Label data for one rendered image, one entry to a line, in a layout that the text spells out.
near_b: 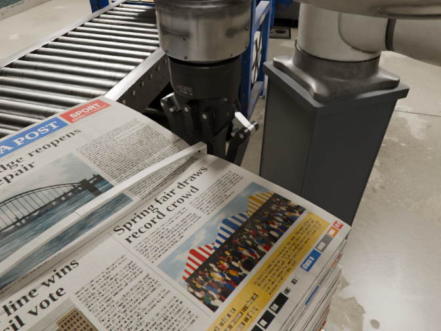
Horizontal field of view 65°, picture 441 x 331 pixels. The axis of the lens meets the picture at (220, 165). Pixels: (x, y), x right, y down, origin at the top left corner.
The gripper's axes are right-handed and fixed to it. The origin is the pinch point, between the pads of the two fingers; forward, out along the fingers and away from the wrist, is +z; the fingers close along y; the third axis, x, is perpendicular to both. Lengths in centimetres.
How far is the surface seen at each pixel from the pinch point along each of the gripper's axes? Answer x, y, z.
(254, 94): 166, -91, 84
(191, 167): -5.9, 2.5, -10.0
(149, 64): 51, -67, 16
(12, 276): -24.1, 0.1, -10.2
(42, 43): 41, -116, 16
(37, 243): -21.6, -0.1, -11.4
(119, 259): -18.2, 5.4, -10.2
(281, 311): -14.5, 18.0, -10.4
